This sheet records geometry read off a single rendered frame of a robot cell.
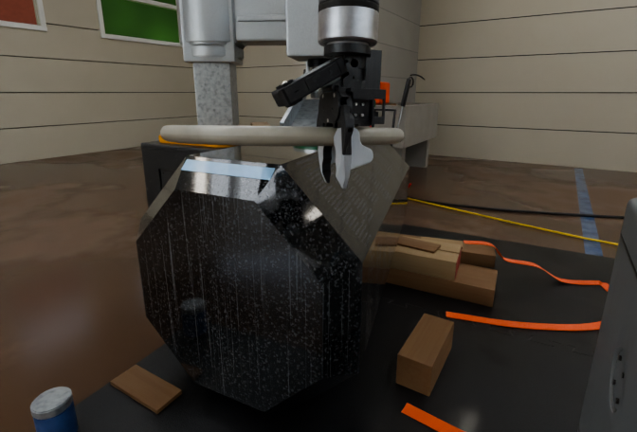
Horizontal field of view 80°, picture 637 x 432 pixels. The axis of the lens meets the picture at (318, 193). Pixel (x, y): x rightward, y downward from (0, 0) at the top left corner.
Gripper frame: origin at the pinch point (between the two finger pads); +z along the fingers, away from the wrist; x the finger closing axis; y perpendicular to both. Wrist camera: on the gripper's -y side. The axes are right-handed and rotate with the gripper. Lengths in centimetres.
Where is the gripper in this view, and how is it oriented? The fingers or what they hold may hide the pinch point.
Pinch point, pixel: (331, 177)
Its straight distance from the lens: 60.5
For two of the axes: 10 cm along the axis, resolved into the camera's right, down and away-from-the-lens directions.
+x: -4.1, -1.9, 9.0
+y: 9.1, -0.6, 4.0
